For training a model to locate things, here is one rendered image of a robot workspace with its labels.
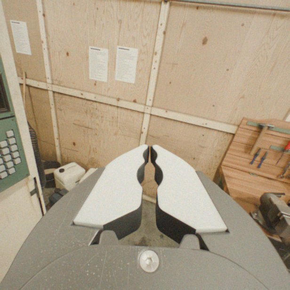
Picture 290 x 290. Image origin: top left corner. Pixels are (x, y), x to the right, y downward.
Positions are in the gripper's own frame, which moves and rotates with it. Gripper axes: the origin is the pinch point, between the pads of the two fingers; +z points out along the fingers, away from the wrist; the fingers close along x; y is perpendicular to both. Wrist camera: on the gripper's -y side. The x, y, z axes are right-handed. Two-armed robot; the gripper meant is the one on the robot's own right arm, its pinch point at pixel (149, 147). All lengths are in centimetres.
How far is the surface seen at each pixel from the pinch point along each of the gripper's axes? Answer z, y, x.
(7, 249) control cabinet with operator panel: 35, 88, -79
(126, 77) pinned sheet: 153, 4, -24
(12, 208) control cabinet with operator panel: 43, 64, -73
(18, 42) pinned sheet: 185, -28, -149
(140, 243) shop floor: 82, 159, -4
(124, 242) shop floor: 81, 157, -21
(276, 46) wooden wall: 125, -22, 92
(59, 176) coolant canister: 128, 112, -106
